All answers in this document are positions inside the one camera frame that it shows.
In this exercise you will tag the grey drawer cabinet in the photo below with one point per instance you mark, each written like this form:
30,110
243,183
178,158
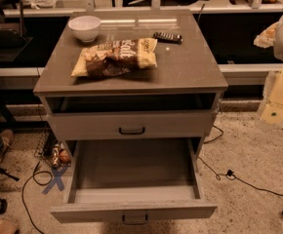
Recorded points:
186,78

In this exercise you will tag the black bag on chair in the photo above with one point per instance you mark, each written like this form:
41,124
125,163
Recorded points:
3,33

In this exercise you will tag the open lower grey drawer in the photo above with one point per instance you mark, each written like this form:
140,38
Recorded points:
133,181

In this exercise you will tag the brown chip bag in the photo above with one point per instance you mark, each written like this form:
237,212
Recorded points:
116,58

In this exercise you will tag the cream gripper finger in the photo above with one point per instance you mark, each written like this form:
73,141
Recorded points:
271,108
266,38

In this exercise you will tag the wire basket with items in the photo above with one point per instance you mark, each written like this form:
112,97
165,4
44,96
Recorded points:
51,151

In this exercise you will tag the blue tape cross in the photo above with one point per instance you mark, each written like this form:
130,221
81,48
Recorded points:
56,180

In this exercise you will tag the white ceramic bowl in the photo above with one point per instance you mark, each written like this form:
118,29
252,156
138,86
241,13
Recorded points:
85,28

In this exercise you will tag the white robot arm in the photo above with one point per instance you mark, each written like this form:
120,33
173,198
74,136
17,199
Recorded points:
278,40

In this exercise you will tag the black remote control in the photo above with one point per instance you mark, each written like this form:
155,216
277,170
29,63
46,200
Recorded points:
168,37

